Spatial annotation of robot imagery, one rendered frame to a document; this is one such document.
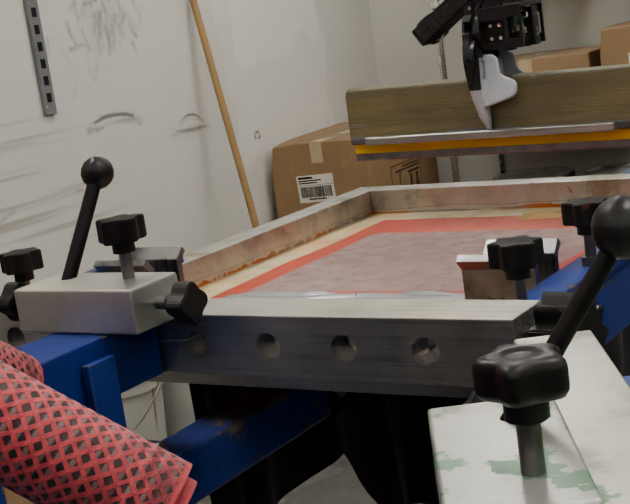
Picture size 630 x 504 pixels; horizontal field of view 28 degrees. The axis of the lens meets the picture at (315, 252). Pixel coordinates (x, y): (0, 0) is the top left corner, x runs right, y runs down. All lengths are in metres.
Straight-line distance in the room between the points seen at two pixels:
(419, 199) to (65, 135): 2.18
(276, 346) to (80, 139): 2.96
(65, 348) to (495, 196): 0.93
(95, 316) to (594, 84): 0.79
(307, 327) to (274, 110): 3.82
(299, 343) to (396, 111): 0.78
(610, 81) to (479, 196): 0.31
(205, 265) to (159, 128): 2.68
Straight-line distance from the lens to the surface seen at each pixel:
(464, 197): 1.79
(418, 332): 0.89
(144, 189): 4.12
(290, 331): 0.94
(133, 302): 0.95
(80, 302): 0.98
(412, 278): 1.40
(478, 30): 1.59
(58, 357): 0.94
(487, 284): 1.13
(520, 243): 1.00
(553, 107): 1.58
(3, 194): 3.68
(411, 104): 1.67
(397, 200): 1.84
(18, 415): 0.58
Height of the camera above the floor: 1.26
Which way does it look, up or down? 11 degrees down
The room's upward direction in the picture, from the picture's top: 8 degrees counter-clockwise
